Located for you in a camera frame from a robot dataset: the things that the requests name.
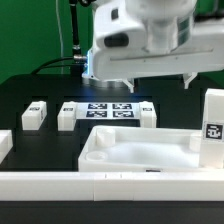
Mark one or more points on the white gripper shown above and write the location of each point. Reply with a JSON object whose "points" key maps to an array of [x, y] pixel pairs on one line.
{"points": [[203, 52]]}

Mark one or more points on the white block left edge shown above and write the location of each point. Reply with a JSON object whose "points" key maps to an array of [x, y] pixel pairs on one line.
{"points": [[6, 143]]}

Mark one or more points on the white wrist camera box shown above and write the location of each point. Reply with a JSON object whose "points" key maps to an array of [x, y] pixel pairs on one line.
{"points": [[115, 27]]}

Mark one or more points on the white desk top tray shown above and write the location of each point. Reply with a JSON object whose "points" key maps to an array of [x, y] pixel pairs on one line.
{"points": [[135, 149]]}

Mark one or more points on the fiducial marker sheet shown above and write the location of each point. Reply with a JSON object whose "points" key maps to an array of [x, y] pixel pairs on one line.
{"points": [[108, 110]]}

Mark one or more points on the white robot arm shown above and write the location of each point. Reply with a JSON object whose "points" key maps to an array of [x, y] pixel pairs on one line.
{"points": [[148, 38]]}

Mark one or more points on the white front barrier wall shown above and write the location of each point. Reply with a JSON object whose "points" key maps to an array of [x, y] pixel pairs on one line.
{"points": [[108, 186]]}

